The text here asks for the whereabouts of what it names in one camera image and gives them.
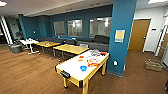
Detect blue bowl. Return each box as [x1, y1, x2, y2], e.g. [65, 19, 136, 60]
[79, 65, 88, 72]

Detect colourful snack bag pile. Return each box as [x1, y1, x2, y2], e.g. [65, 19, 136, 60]
[89, 49, 108, 58]

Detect long yellow wooden table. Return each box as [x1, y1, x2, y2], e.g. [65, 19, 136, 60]
[53, 43, 90, 61]
[34, 40, 62, 56]

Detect interior glass window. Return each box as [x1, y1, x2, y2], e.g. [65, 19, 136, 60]
[67, 19, 84, 38]
[88, 16, 113, 39]
[53, 20, 67, 37]

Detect white table with dishes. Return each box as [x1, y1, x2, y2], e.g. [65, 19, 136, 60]
[54, 49, 110, 94]

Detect white pillar outlet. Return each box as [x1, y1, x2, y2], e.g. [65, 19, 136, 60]
[113, 60, 119, 66]

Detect small colourful table items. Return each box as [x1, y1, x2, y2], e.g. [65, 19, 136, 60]
[45, 41, 53, 46]

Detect yellow pillar sign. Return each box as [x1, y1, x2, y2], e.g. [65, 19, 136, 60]
[114, 29, 126, 44]

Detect small white table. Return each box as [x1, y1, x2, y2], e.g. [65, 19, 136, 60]
[19, 38, 39, 55]

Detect brown wooden door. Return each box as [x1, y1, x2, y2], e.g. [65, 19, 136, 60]
[129, 18, 152, 53]

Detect grey floor bin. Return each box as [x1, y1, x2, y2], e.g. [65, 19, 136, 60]
[8, 43, 24, 54]

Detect cardboard box on floor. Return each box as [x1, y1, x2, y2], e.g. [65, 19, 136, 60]
[144, 59, 164, 72]

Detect white double door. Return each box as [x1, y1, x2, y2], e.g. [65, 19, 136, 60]
[155, 14, 168, 66]

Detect square ceiling light panel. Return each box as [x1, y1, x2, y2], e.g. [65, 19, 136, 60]
[148, 0, 168, 5]
[0, 0, 8, 7]

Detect grey wall sofa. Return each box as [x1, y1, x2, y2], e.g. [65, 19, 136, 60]
[36, 34, 110, 53]

